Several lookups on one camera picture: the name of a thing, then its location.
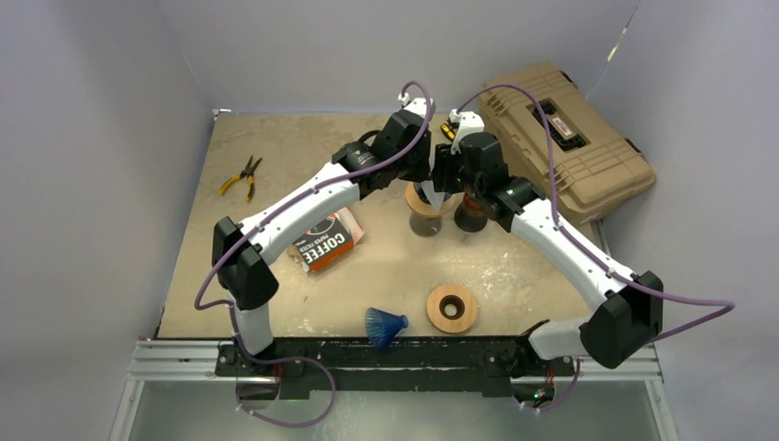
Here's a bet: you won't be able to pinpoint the tan plastic tool case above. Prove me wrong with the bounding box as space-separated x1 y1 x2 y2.
478 62 656 225

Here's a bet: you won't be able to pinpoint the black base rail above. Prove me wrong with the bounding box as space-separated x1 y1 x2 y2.
215 335 574 400

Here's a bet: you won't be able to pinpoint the grey glass carafe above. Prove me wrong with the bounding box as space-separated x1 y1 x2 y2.
409 211 442 237

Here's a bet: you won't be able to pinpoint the red black coffee carafe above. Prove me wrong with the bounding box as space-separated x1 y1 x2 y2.
454 193 488 233

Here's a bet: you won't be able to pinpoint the wooden dripper ring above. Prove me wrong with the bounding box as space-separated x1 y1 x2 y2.
404 184 457 219
425 283 480 335

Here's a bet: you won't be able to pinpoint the blue glass dripper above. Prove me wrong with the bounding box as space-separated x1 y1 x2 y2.
413 180 451 206
365 308 409 349

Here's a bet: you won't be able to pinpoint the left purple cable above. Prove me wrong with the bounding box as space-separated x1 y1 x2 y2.
194 80 435 367

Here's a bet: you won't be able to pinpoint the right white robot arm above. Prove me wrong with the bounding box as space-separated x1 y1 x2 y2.
431 132 663 374

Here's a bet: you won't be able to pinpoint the orange coffee filter box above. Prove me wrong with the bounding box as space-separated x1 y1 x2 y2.
287 208 365 272

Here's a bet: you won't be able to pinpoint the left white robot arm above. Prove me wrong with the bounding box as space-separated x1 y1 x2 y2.
195 108 431 376

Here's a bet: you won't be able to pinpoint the yellow black screwdriver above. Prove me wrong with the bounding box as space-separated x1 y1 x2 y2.
440 123 456 141

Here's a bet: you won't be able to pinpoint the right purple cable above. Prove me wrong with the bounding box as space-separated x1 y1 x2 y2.
456 84 737 342

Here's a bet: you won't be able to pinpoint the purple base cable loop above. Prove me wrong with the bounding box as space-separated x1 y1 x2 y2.
234 356 338 428

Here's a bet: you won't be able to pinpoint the yellow handled pliers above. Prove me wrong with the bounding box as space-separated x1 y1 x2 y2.
219 155 263 203

